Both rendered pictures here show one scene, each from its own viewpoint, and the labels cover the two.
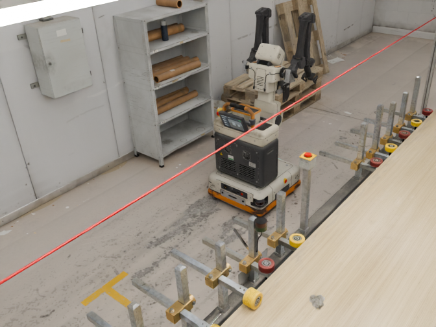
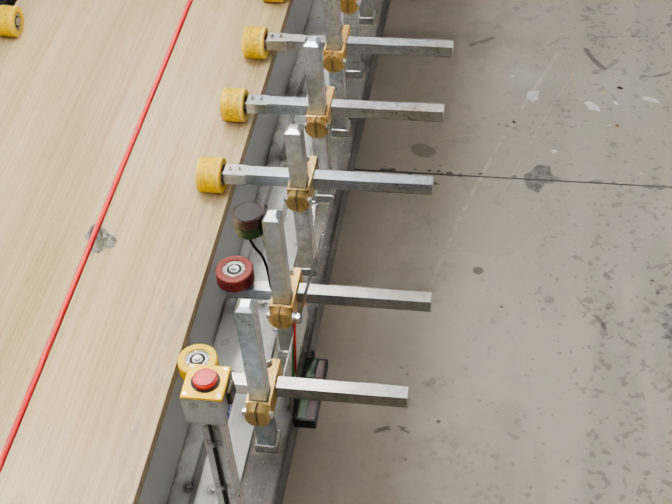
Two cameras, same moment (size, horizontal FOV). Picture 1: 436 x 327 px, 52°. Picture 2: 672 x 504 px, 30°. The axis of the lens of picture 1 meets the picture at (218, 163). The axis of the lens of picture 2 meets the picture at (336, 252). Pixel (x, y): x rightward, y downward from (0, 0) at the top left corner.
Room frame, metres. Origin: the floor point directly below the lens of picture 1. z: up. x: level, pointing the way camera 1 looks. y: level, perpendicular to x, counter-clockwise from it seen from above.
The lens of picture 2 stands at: (3.38, -0.93, 2.78)
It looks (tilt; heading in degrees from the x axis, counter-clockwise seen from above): 45 degrees down; 151
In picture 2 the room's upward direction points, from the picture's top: 5 degrees counter-clockwise
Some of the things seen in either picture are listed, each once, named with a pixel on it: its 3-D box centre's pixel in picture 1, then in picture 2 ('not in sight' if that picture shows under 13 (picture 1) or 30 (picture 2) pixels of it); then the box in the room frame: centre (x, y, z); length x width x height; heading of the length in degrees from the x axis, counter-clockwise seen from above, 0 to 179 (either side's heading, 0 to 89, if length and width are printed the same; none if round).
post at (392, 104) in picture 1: (388, 131); not in sight; (3.07, -1.32, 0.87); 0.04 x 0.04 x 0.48; 48
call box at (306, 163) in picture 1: (307, 161); (208, 396); (2.14, -0.49, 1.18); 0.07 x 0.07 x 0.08; 48
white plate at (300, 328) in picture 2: (253, 267); (296, 346); (1.80, -0.16, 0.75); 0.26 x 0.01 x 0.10; 138
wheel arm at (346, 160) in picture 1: (348, 161); not in sight; (2.71, -0.91, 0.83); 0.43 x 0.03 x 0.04; 48
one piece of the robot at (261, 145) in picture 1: (248, 143); not in sight; (3.52, -0.27, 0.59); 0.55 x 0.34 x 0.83; 48
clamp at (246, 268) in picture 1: (251, 261); (284, 297); (1.74, -0.14, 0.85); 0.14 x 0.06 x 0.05; 138
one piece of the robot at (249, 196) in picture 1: (234, 190); not in sight; (3.33, -0.13, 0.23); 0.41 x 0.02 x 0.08; 48
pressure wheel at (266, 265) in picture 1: (266, 270); (236, 285); (1.66, -0.21, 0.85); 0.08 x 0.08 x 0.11
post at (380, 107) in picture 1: (376, 135); not in sight; (2.88, -1.15, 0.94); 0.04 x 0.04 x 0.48; 48
